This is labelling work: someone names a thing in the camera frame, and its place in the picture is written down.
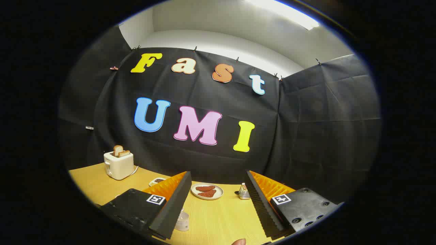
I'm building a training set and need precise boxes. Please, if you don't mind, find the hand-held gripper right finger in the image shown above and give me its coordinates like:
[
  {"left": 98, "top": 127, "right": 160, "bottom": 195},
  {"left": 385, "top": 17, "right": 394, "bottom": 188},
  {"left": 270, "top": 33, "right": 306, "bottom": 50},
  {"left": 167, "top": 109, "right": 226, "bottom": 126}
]
[{"left": 245, "top": 170, "right": 345, "bottom": 240}]

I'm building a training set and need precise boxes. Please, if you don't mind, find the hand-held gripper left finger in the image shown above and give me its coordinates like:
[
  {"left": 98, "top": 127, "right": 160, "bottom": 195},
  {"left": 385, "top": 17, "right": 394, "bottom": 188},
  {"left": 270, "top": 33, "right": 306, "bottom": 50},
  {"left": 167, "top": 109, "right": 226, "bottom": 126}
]
[{"left": 95, "top": 171, "right": 192, "bottom": 240}]

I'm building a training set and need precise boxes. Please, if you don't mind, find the clear juice bottle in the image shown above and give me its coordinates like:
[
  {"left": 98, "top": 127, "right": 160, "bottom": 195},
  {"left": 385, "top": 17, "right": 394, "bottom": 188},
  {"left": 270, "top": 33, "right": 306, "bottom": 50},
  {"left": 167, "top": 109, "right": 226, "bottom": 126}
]
[{"left": 174, "top": 208, "right": 190, "bottom": 232}]

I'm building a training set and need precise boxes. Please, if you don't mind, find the wooden table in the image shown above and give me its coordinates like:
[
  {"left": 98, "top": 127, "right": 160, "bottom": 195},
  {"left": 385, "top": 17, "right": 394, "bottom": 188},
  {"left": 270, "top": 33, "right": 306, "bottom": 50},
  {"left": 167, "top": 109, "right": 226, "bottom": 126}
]
[{"left": 68, "top": 163, "right": 290, "bottom": 245}]

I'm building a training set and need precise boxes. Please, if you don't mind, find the white round plate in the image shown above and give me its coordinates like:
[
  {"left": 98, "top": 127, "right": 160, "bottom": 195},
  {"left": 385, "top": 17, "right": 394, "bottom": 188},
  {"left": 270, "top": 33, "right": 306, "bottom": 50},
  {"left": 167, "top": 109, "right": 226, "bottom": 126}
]
[{"left": 191, "top": 183, "right": 224, "bottom": 200}]

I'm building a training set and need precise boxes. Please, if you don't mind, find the cream toaster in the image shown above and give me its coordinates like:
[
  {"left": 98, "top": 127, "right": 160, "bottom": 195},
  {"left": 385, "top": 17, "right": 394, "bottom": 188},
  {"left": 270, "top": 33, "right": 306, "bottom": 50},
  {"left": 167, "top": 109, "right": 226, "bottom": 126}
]
[{"left": 104, "top": 151, "right": 134, "bottom": 180}]

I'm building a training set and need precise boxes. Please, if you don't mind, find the black backdrop cloth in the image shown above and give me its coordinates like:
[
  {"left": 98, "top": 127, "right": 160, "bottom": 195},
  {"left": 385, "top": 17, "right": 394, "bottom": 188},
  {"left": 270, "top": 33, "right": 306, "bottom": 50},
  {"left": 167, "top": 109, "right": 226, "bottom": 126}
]
[{"left": 58, "top": 26, "right": 382, "bottom": 205}]

